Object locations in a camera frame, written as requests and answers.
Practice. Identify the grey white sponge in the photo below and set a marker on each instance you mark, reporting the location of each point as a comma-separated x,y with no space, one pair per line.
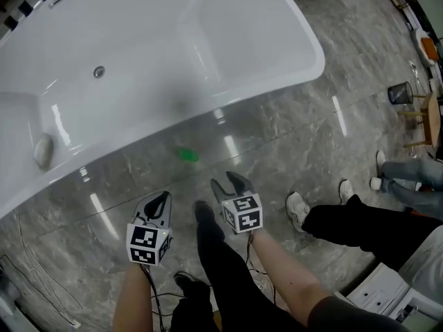
43,150

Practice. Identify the white drawer cabinet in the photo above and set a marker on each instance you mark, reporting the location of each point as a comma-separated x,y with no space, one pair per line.
380,292

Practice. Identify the wooden stool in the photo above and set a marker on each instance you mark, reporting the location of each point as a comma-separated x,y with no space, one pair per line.
432,119

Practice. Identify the person's black shoe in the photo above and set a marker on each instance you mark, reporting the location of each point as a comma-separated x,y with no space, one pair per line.
204,210
185,281

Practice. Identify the person's legs in black trousers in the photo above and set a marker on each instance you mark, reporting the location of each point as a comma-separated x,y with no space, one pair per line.
228,275

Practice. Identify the green cleaner bottle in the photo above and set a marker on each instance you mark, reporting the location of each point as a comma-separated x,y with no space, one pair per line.
187,154

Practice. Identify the white bathtub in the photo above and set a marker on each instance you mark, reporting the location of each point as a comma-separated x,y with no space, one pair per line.
138,54

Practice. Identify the orange seat cushion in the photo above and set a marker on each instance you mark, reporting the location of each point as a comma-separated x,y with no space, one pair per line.
430,48

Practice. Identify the black mesh waste bin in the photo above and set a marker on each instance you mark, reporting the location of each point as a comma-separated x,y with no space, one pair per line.
400,93

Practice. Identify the person's right forearm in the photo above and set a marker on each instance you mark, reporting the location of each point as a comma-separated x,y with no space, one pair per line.
284,272

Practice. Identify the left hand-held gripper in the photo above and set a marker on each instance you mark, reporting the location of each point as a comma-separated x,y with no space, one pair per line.
149,243

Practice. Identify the person's left forearm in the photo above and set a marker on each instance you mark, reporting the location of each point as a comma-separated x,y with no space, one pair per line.
133,299

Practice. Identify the person's dark grey sleeve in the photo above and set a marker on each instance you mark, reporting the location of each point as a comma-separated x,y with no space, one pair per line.
349,316

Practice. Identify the chrome bathtub drain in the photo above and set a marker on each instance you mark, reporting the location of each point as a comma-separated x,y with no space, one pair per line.
99,71

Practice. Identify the black bathtub knob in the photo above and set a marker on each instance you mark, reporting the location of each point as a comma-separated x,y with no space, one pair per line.
10,23
25,8

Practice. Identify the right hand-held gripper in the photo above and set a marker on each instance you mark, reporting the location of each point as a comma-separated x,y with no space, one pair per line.
242,213

